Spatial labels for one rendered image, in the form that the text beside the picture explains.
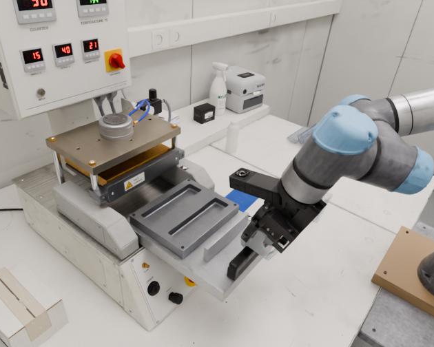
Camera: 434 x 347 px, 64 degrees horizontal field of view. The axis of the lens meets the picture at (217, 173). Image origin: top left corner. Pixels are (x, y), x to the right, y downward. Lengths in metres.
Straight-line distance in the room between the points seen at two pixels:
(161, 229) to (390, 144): 0.47
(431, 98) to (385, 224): 0.71
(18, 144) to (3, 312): 0.67
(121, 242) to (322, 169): 0.46
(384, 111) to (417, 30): 2.34
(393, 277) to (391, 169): 0.59
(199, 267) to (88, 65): 0.56
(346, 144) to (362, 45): 2.63
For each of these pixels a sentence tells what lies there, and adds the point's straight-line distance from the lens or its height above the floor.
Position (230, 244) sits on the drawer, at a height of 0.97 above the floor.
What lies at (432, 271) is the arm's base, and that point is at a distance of 1.11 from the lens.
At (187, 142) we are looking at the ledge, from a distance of 1.49.
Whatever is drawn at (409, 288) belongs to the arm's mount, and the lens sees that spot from 1.10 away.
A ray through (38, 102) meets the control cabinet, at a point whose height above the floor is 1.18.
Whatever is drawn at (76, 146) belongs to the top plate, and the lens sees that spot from 0.85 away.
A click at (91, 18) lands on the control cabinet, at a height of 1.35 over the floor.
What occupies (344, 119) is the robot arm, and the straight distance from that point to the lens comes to 0.49.
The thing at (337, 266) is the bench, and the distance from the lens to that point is 1.11.
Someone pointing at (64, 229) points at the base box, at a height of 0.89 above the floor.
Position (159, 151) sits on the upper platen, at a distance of 0.90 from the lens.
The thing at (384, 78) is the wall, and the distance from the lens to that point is 3.09.
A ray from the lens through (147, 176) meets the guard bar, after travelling 0.86.
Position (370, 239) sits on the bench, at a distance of 1.24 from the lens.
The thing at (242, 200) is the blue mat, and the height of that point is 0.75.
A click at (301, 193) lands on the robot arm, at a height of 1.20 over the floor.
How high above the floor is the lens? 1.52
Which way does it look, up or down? 34 degrees down
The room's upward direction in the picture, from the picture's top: 5 degrees clockwise
